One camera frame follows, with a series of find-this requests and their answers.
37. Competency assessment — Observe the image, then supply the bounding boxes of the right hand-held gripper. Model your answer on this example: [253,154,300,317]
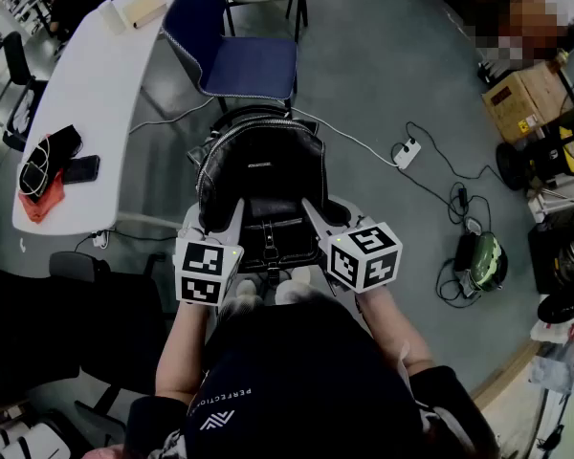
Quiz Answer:
[301,197,404,295]

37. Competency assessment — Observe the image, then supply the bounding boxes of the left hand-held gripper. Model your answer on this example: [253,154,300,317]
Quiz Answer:
[174,198,246,308]

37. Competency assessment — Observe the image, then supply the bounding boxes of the black leather backpack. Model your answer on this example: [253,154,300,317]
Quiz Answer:
[187,105,327,276]

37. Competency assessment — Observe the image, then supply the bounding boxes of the blue padded chair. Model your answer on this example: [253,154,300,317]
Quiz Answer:
[161,0,298,114]

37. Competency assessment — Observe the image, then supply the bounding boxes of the person's left forearm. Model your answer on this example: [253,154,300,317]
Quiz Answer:
[155,296,221,401]

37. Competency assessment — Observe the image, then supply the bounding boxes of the person's right forearm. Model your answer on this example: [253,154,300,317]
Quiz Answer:
[358,287,436,370]

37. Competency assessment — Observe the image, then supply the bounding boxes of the black wide chair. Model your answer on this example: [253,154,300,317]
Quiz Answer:
[0,250,173,448]

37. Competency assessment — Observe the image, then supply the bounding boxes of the black office chair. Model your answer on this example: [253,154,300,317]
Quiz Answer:
[0,30,49,153]

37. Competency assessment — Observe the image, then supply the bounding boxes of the white fluffy shoe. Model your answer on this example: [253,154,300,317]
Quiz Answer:
[235,278,265,305]
[274,268,313,305]

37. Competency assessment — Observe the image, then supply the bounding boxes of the black smartphone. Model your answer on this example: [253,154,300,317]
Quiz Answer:
[61,154,100,185]

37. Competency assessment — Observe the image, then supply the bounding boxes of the green round appliance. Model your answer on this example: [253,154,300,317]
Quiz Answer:
[453,217,509,298]

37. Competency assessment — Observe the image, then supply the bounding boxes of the person's torso in black shirt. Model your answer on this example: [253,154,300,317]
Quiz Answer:
[123,294,501,459]

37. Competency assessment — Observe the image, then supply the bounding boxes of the orange cloth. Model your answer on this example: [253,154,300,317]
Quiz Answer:
[17,167,67,224]

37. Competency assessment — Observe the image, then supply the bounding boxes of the black pouch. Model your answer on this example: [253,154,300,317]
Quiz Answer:
[26,123,84,181]

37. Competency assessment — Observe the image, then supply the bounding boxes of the cardboard box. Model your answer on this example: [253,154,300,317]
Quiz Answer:
[481,62,574,145]

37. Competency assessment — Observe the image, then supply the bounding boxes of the yellow and black machine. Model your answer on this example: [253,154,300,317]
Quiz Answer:
[496,112,574,191]

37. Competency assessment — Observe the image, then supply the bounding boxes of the light wooden box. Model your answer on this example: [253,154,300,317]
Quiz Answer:
[122,0,168,31]

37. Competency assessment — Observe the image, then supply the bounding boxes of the black speaker box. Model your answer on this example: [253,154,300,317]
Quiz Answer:
[527,206,574,295]

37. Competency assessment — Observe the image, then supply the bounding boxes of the black round disc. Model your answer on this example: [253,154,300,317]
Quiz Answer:
[537,288,574,325]

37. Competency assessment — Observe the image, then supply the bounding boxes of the white plastic bag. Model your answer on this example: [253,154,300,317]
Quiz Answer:
[529,320,574,348]

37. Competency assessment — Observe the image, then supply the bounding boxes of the black jacket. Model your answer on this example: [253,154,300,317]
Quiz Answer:
[47,0,119,42]

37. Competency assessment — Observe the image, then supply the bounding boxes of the white floor cable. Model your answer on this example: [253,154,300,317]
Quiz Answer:
[128,96,401,167]

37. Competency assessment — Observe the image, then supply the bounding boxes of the black power cable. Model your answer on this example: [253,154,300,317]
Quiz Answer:
[405,120,513,190]

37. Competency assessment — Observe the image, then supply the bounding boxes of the power bank with white cable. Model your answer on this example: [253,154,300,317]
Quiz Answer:
[19,160,50,198]

